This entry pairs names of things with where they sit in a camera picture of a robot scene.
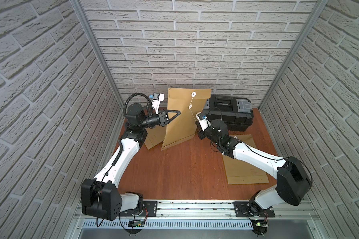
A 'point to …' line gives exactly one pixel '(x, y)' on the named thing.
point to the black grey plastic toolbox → (237, 113)
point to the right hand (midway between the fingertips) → (199, 121)
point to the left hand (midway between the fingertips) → (182, 112)
